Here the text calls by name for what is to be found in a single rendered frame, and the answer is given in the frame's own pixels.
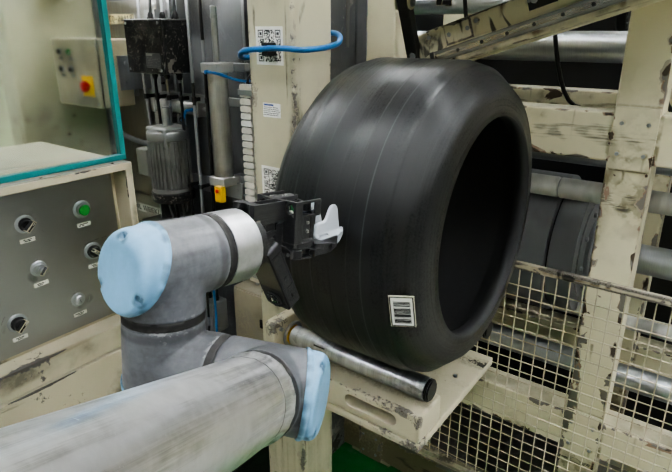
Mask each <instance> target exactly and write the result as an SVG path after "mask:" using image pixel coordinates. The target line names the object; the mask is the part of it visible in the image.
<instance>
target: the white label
mask: <svg viewBox="0 0 672 472"><path fill-rule="evenodd" d="M388 302H389V311H390V320H391V326H402V327H416V314H415V301H414V296H399V295H388Z"/></svg>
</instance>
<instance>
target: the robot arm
mask: <svg viewBox="0 0 672 472"><path fill-rule="evenodd" d="M274 194H277V195H274ZM268 195H272V196H268ZM320 212H321V198H318V199H312V200H307V201H303V200H301V199H299V198H298V195H297V194H291V193H285V194H284V190H280V191H274V192H267V193H260V194H257V201H255V202H248V201H244V200H237V201H234V204H233V209H225V210H219V211H213V212H207V213H203V214H197V215H191V216H185V217H179V218H174V219H168V220H162V221H156V222H154V221H144V222H141V223H138V224H136V225H134V226H130V227H125V228H121V229H119V230H117V231H115V232H114V233H112V234H111V235H110V236H109V237H108V239H107V240H106V241H105V243H104V245H103V247H102V249H101V252H100V256H99V261H98V279H99V280H100V284H101V288H100V289H101V292H102V295H103V298H104V300H105V301H106V303H107V305H108V306H109V307H110V308H111V309H112V310H113V311H114V312H115V313H117V314H119V315H120V324H121V356H122V374H121V379H120V384H121V389H122V391H121V392H117V393H114V394H111V395H108V396H104V397H101V398H98V399H94V400H91V401H88V402H85V403H81V404H78V405H75V406H71V407H68V408H65V409H62V410H58V411H55V412H52V413H48V414H45V415H42V416H39V417H35V418H32V419H29V420H25V421H22V422H19V423H16V424H12V425H9V426H6V427H3V428H0V472H232V471H234V470H235V469H236V468H238V467H239V466H240V465H242V464H243V463H244V462H246V461H247V460H248V459H250V458H251V457H252V456H254V455H255V454H256V453H257V452H259V451H260V450H261V449H263V448H264V447H266V446H269V445H271V444H273V443H275V442H276V441H278V440H279V439H280V438H282V437H283V436H286V437H290V438H294V439H295V441H301V440H304V441H311V440H313V439H314V438H315V437H316V436H317V434H318V432H319V430H320V427H321V424H322V421H323V417H324V414H325V409H326V404H327V399H328V393H329V385H330V361H329V358H328V357H327V355H326V354H324V353H323V352H319V351H315V350H312V349H311V348H310V347H306V348H300V347H295V346H290V345H284V344H279V343H274V342H268V341H263V340H258V339H252V338H247V337H242V336H236V335H230V334H226V333H221V332H215V331H208V330H206V292H209V291H213V290H216V289H219V288H222V287H225V286H228V285H231V284H234V283H237V282H241V281H244V280H247V279H249V278H252V277H253V276H254V275H255V274H256V276H257V278H258V280H259V283H260V285H261V287H262V289H263V291H264V294H265V296H266V298H267V300H268V301H269V302H270V303H271V304H273V305H275V306H278V307H283V308H285V309H287V310H290V309H291V308H292V306H293V305H294V304H295V303H296V302H297V301H298V299H299V298H300V296H299V294H298V291H297V289H296V286H295V284H294V281H293V279H292V276H291V274H290V271H289V268H288V266H287V263H286V261H285V259H287V260H293V261H297V260H303V259H309V258H311V257H315V256H317V255H322V254H326V253H329V252H331V251H332V250H333V249H334V248H335V247H336V246H337V243H338V242H339V241H340V239H341V237H342V235H343V227H342V226H339V221H338V209H337V206H336V205H335V204H332V205H330V206H329V208H328V211H327V213H326V216H325V218H324V220H323V221H322V219H321V213H320Z"/></svg>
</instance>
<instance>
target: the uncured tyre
mask: <svg viewBox="0 0 672 472"><path fill-rule="evenodd" d="M531 176H532V144H531V133H530V126H529V121H528V117H527V113H526V110H525V107H524V105H523V103H522V101H521V99H520V97H519V96H518V95H517V93H516V92H515V91H514V90H513V88H512V87H511V86H510V85H509V83H508V82H507V81H506V80H505V79H504V77H503V76H502V75H501V74H500V73H499V72H498V71H497V70H495V69H494V68H492V67H490V66H487V65H484V64H481V63H478V62H475V61H472V60H460V59H428V58H396V57H380V58H375V59H372V60H368V61H365V62H362V63H359V64H356V65H353V66H351V67H349V68H347V69H346V70H344V71H342V72H341V73H340V74H338V75H337V76H336V77H335V78H333V79H332V80H331V81H330V82H329V83H328V84H327V85H326V86H325V87H324V88H323V90H322V91H321V92H320V93H319V94H318V96H317V97H316V98H315V100H314V101H313V102H312V104H311V105H310V107H309V108H308V110H307V111H306V113H305V114H304V116H303V117H302V119H301V120H300V122H299V124H298V125H297V127H296V129H295V131H294V133H293V135H292V137H291V139H290V141H289V143H288V146H287V148H286V151H285V154H284V156H283V159H282V162H281V166H280V169H279V173H278V177H277V181H276V186H275V191H280V190H284V194H285V193H291V194H297V195H298V198H299V199H301V200H303V201H307V200H312V199H318V198H321V212H320V213H321V219H322V221H323V220H324V218H325V216H326V213H327V211H328V208H329V206H330V205H332V204H335V205H336V206H337V209H338V221H339V226H342V227H343V235H342V237H341V239H340V241H339V242H338V243H337V246H336V247H335V248H334V249H333V250H332V251H331V252H329V253H326V254H322V255H317V256H315V257H311V258H309V259H303V260H297V261H293V260H287V259H285V261H286V263H287V266H288V268H289V271H290V274H291V276H292V279H293V281H294V284H295V286H296V289H297V291H298V294H299V296H300V298H299V299H298V301H297V302H296V303H295V304H294V305H293V306H292V310H293V311H294V313H295V314H296V315H297V317H298V318H299V319H300V320H301V321H302V322H303V323H304V324H305V325H307V326H308V327H309V328H310V329H311V330H312V331H314V332H315V333H316V334H317V335H319V336H320V337H322V338H324V339H326V340H328V341H331V342H333V343H336V344H338V345H341V346H343V347H346V348H348V349H351V350H353V351H356V352H358V353H361V354H363V355H366V356H368V357H371V358H373V359H376V360H378V361H381V362H383V363H386V364H388V365H391V366H393V367H396V368H398V369H401V370H406V371H418V372H429V371H433V370H435V369H438V368H440V367H442V366H444V365H446V364H448V363H450V362H452V361H454V360H456V359H458V358H460V357H462V356H463V355H465V354H466V353H467V352H468V351H469V350H470V349H471V348H472V347H473V346H474V345H475V344H476V343H477V342H478V341H479V339H480V338H481V337H482V335H483V334H484V332H485V331H486V329H487V328H488V326H489V324H490V323H491V321H492V319H493V317H494V315H495V313H496V311H497V309H498V307H499V305H500V303H501V301H502V299H503V296H504V294H505V291H506V289H507V286H508V284H509V281H510V278H511V275H512V272H513V269H514V266H515V263H516V260H517V256H518V253H519V249H520V245H521V241H522V237H523V232H524V228H525V223H526V217H527V211H528V205H529V197H530V188H531ZM388 295H399V296H414V301H415V314H416V327H402V326H391V320H390V311H389V302H388Z"/></svg>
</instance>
